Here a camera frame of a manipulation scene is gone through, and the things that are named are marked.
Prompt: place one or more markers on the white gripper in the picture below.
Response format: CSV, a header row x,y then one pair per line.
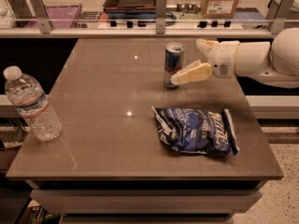
x,y
222,59

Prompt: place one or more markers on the blue silver redbull can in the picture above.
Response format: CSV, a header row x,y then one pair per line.
x,y
174,53

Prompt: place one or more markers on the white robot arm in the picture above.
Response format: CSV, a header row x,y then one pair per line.
x,y
273,63

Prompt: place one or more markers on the clear plastic water bottle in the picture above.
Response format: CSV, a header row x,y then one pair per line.
x,y
32,103

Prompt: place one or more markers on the cardboard box with label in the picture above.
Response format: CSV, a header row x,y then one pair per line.
x,y
218,8

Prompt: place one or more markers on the blue chips bag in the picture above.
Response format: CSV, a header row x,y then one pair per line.
x,y
196,131

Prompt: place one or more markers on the purple plastic crate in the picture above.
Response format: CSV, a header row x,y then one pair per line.
x,y
64,16

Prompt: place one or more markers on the grey drawer cabinet under table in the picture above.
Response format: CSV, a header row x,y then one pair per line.
x,y
162,205

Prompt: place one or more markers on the middle metal railing post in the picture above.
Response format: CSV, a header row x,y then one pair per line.
x,y
160,16

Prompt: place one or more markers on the metal railing post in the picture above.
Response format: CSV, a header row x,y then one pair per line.
x,y
42,19
277,22
160,16

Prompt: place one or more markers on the right metal railing post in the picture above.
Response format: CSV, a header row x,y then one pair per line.
x,y
277,22

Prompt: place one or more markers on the left metal railing post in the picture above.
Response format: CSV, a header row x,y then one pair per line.
x,y
42,19

